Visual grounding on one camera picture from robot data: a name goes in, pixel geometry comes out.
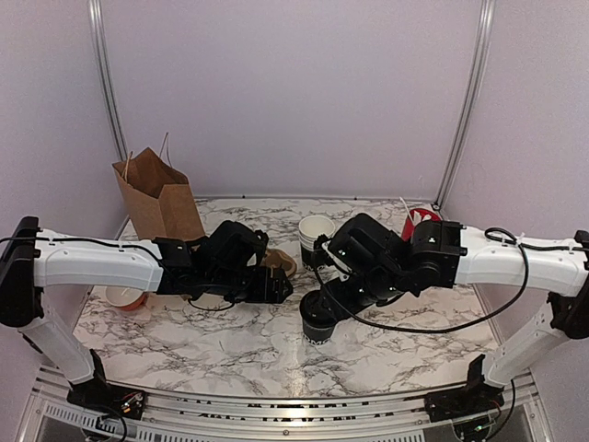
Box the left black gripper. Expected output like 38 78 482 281
205 266 294 305

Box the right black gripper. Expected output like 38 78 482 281
318 264 410 321

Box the black cup lid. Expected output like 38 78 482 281
299 290 333 328

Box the black takeout coffee cup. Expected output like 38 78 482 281
301 308 337 344

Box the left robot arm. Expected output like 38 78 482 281
1 216 293 410

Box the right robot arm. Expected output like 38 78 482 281
300 214 588 413

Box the stack of black lids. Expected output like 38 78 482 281
375 296 398 308

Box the cardboard cup carrier tray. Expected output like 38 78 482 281
261 249 297 278

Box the stack of paper cups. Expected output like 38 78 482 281
298 215 336 271

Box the red cylindrical holder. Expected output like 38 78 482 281
400 207 442 241

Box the white wrapped straw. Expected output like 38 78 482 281
399 196 413 223

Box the brown paper bag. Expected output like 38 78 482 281
112 147 205 242

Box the orange white bowl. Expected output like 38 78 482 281
105 286 146 311

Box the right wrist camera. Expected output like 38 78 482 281
316 213 409 275

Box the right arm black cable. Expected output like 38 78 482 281
315 227 589 332

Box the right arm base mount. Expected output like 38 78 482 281
424 355 504 423

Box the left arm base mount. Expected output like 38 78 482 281
67 349 147 420

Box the aluminium front rail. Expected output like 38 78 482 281
16 366 554 441

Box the right aluminium frame post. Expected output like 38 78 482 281
433 0 496 210

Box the aluminium frame post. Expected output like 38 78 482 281
433 0 496 210
87 0 128 160

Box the left aluminium frame post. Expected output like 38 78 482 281
87 0 128 160

